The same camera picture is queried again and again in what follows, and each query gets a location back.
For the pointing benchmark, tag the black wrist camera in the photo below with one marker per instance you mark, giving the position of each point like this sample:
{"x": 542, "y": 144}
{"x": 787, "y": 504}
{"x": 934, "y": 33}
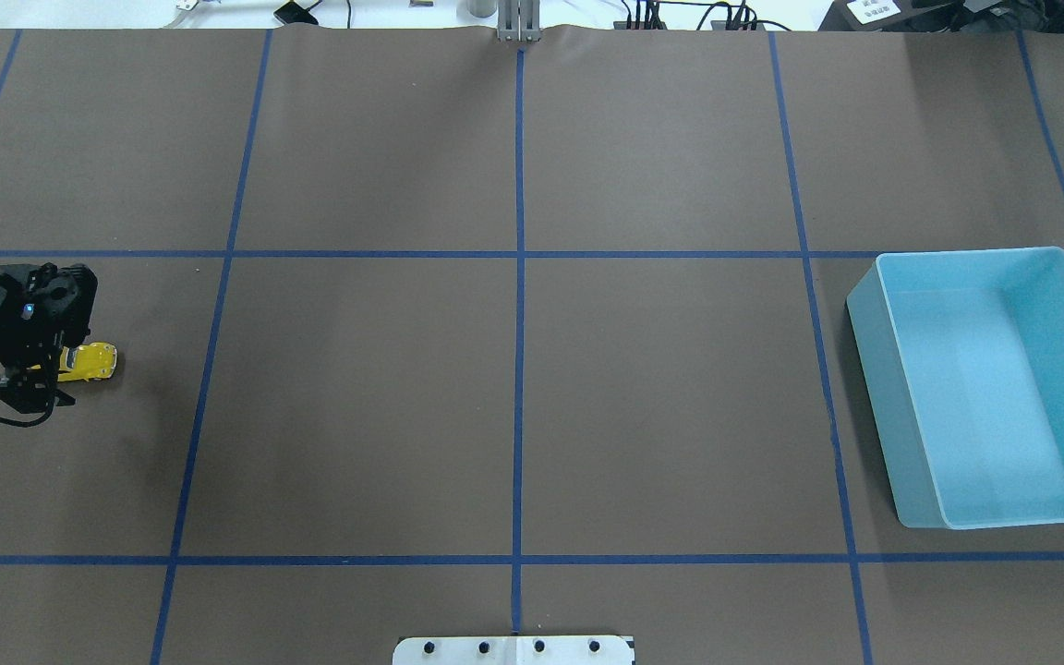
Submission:
{"x": 33, "y": 391}

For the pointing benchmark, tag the black phone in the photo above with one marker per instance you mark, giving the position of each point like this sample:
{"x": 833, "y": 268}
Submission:
{"x": 292, "y": 12}

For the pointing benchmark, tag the light blue plastic bin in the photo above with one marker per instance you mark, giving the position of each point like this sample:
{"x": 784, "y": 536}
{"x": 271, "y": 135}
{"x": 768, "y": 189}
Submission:
{"x": 962, "y": 355}

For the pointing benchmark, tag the aluminium frame post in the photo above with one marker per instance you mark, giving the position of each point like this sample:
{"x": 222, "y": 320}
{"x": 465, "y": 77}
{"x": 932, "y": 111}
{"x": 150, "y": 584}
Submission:
{"x": 519, "y": 21}

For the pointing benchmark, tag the yellow beetle toy car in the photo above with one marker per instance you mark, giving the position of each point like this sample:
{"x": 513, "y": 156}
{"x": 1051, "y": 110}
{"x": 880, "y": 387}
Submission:
{"x": 88, "y": 362}

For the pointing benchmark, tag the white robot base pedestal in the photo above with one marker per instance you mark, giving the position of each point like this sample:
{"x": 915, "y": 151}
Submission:
{"x": 516, "y": 649}

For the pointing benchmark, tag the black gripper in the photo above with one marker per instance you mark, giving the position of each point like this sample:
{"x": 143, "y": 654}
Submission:
{"x": 13, "y": 334}

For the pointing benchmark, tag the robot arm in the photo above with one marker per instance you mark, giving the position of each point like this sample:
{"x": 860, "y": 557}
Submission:
{"x": 43, "y": 309}

